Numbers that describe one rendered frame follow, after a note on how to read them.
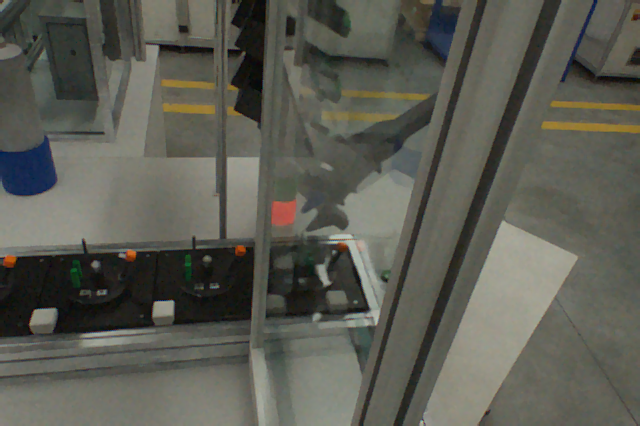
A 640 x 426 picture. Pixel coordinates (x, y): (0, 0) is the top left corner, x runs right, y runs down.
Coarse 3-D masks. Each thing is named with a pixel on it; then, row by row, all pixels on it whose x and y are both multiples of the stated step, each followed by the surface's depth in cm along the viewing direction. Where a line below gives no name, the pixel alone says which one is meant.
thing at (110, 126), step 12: (84, 0) 162; (120, 0) 225; (96, 12) 166; (96, 24) 167; (96, 36) 169; (96, 48) 172; (96, 60) 174; (96, 72) 176; (108, 96) 183; (120, 96) 216; (108, 108) 185; (120, 108) 209; (108, 120) 188; (108, 132) 191
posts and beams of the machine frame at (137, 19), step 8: (136, 0) 237; (136, 8) 240; (136, 16) 242; (136, 24) 244; (136, 32) 246; (136, 40) 248; (144, 40) 251; (136, 48) 250; (144, 48) 251; (136, 56) 252; (144, 56) 253
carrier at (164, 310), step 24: (192, 240) 126; (168, 264) 130; (192, 264) 129; (216, 264) 129; (240, 264) 133; (168, 288) 124; (192, 288) 122; (216, 288) 121; (240, 288) 126; (168, 312) 116; (192, 312) 119; (216, 312) 120; (240, 312) 120
